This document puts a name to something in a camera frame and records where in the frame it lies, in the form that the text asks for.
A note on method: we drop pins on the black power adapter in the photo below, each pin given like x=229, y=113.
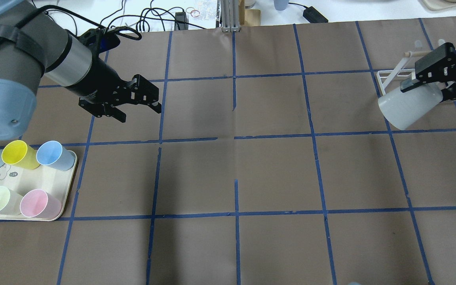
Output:
x=314, y=16

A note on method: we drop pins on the blue cup on desk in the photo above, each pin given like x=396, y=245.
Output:
x=280, y=5

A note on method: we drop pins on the aluminium frame post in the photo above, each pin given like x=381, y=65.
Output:
x=229, y=15

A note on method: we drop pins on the pink plastic cup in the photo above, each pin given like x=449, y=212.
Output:
x=39, y=204

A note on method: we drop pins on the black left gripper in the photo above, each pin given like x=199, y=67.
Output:
x=100, y=80

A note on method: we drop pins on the pale green plastic cup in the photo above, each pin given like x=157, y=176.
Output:
x=9, y=201

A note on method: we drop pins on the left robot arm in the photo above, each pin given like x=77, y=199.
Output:
x=33, y=46

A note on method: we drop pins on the grey white plastic cup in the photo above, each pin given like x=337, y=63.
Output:
x=402, y=109

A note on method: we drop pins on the yellow plastic cup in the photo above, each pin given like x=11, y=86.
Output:
x=18, y=153

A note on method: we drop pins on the cream plastic tray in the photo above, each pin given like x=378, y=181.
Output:
x=55, y=182

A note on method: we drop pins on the beige tray on desk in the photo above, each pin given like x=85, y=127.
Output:
x=439, y=5

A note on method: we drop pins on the white wire cup rack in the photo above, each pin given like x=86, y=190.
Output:
x=405, y=69

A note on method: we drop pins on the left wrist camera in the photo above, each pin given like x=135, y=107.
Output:
x=98, y=42

